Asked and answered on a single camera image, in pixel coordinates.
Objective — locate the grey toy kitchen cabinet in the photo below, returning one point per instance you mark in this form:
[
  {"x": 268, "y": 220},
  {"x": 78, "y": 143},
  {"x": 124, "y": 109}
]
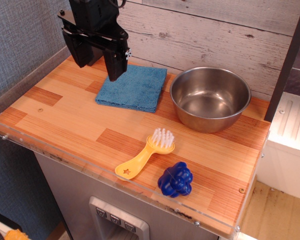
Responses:
[{"x": 72, "y": 187}]

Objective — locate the silver metal pot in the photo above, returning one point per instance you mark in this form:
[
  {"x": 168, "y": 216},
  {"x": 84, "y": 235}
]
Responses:
[{"x": 209, "y": 99}]

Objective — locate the blue rag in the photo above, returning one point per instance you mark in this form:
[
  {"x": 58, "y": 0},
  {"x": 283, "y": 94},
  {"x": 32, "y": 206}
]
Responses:
[{"x": 138, "y": 88}]

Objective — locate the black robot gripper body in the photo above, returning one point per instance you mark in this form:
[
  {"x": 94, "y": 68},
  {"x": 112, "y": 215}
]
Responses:
[{"x": 96, "y": 22}]

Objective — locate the blue plastic grape toy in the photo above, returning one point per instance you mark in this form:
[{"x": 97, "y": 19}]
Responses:
[{"x": 176, "y": 180}]

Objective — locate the yellow scrub brush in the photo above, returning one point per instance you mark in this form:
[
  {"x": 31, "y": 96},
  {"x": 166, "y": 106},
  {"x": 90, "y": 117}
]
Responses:
[{"x": 160, "y": 142}]

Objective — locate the orange object bottom left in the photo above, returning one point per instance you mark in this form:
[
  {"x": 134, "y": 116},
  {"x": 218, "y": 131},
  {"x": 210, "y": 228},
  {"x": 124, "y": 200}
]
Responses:
[{"x": 15, "y": 234}]

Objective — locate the white toy sink unit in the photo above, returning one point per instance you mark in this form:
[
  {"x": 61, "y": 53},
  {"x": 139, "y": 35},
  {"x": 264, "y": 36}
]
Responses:
[{"x": 279, "y": 164}]

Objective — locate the dark right shelf post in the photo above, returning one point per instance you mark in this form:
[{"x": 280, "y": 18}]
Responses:
[{"x": 284, "y": 74}]

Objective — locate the silver dispenser panel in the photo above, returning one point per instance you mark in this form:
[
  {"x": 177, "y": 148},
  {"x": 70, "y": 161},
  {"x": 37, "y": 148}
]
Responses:
[{"x": 112, "y": 223}]

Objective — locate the clear acrylic edge guard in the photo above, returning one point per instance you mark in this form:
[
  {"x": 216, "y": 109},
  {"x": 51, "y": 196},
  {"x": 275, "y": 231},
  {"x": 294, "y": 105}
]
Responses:
[{"x": 200, "y": 218}]

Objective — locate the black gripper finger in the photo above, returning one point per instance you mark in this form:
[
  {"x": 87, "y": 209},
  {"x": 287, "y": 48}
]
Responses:
[
  {"x": 81, "y": 51},
  {"x": 116, "y": 63}
]

